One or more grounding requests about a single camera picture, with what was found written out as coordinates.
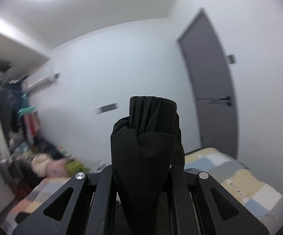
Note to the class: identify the grey wall panel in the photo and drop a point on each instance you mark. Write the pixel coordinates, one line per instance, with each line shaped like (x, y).
(106, 108)

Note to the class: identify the grey door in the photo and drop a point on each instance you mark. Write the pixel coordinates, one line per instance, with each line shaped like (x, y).
(212, 86)

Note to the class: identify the black puffer jacket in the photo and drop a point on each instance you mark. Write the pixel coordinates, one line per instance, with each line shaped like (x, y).
(143, 146)

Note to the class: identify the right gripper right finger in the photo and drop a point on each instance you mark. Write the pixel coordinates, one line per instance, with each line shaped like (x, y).
(198, 204)

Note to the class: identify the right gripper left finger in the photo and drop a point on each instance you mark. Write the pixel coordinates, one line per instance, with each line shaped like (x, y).
(83, 205)

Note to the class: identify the patchwork bed cover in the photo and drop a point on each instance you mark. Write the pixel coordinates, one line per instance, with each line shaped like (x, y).
(262, 200)

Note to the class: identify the light switch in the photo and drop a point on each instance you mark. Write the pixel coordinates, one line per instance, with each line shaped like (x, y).
(231, 59)

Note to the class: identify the white air conditioner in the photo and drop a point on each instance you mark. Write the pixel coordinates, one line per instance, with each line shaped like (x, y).
(41, 83)

